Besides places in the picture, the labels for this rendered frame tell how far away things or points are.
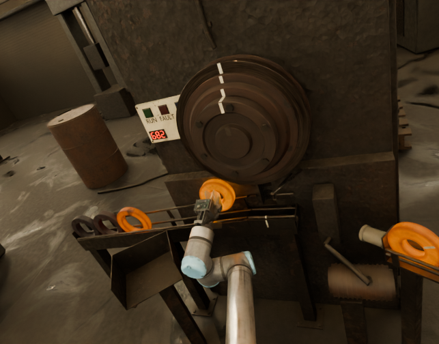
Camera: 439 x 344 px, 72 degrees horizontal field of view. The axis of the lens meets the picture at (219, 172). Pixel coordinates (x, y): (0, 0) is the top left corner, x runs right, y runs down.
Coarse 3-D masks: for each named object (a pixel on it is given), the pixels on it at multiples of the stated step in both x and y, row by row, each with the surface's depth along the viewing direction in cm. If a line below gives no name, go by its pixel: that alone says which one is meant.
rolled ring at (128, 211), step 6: (120, 210) 156; (126, 210) 152; (132, 210) 151; (138, 210) 152; (120, 216) 156; (138, 216) 151; (144, 216) 152; (120, 222) 158; (126, 222) 161; (144, 222) 152; (150, 222) 155; (126, 228) 160; (132, 228) 162; (144, 228) 155; (150, 228) 157
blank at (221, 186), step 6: (210, 180) 128; (216, 180) 127; (222, 180) 128; (204, 186) 128; (210, 186) 127; (216, 186) 127; (222, 186) 126; (228, 186) 127; (204, 192) 130; (222, 192) 127; (228, 192) 126; (234, 192) 129; (204, 198) 132; (228, 198) 128; (234, 198) 129; (228, 204) 130; (222, 210) 133
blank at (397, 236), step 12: (396, 228) 94; (408, 228) 90; (420, 228) 89; (396, 240) 96; (420, 240) 89; (432, 240) 86; (408, 252) 95; (420, 252) 94; (432, 252) 88; (420, 264) 94; (432, 264) 90
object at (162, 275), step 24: (144, 240) 135; (168, 240) 139; (120, 264) 137; (144, 264) 140; (168, 264) 134; (120, 288) 126; (144, 288) 128; (168, 288) 133; (192, 336) 151; (216, 336) 163
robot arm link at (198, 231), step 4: (192, 228) 115; (196, 228) 113; (200, 228) 112; (204, 228) 112; (192, 232) 113; (196, 232) 112; (200, 232) 111; (204, 232) 111; (208, 232) 112; (212, 232) 114; (200, 236) 120; (204, 236) 111; (208, 236) 111; (212, 236) 113; (212, 240) 113
